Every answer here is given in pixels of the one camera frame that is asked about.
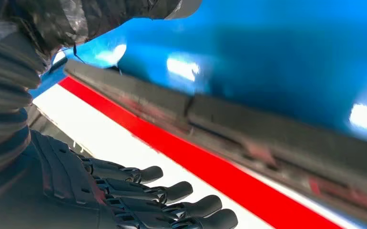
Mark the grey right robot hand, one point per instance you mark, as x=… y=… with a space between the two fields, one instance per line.
x=60 y=189

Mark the blue metal shelf rack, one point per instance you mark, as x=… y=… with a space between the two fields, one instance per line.
x=281 y=47

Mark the white car with red stripe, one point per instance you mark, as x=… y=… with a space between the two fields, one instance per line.
x=202 y=167

